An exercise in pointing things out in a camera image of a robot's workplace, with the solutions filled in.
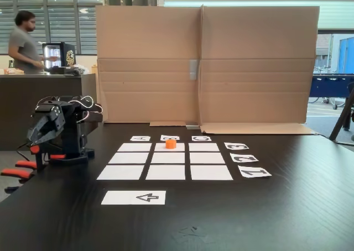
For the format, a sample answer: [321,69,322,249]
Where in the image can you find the white three-by-three grid sheet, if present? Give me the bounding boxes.
[96,142,234,181]

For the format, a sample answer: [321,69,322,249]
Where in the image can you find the dark counter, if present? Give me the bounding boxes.
[0,74,98,151]

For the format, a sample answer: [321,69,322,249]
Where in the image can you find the red and black clamp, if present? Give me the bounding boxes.
[0,145,67,193]

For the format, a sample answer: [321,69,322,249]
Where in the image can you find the black mini fridge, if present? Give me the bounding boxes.
[41,41,76,75]

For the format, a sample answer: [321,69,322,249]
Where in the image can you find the person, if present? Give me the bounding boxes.
[7,10,59,75]

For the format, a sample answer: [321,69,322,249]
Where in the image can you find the white arrow paper sheet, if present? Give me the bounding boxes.
[101,190,166,206]

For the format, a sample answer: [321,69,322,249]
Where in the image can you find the grey tape strip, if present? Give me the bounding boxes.
[189,59,199,81]

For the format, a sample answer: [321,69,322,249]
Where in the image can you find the clear tape scraps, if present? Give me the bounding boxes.
[171,225,211,245]

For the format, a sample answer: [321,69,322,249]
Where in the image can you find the paper sheet number 3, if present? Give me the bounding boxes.
[223,142,249,151]

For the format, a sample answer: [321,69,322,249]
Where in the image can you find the paper sheet number 2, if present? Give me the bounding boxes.
[229,153,259,163]

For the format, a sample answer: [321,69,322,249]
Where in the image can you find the brown cardboard screen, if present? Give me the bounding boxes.
[95,4,320,135]

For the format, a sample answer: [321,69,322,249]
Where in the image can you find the paper sheet number 1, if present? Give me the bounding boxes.
[237,165,272,178]

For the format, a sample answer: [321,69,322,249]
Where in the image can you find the black tripod leg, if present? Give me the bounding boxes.
[329,82,354,144]

